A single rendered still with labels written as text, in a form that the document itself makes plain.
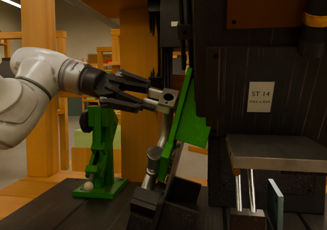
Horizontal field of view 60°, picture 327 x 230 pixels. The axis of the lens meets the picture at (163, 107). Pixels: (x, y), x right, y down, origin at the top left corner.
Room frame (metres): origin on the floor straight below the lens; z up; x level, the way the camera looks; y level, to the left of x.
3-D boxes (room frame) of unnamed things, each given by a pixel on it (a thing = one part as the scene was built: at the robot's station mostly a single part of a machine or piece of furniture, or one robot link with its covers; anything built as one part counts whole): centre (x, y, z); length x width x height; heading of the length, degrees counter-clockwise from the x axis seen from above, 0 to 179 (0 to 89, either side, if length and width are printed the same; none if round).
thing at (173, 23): (0.93, -0.08, 1.42); 0.17 x 0.12 x 0.15; 80
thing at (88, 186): (0.81, 0.21, 0.96); 0.06 x 0.03 x 0.06; 170
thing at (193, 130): (0.66, -0.07, 1.17); 0.13 x 0.12 x 0.20; 80
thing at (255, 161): (0.59, -0.22, 1.11); 0.39 x 0.16 x 0.03; 170
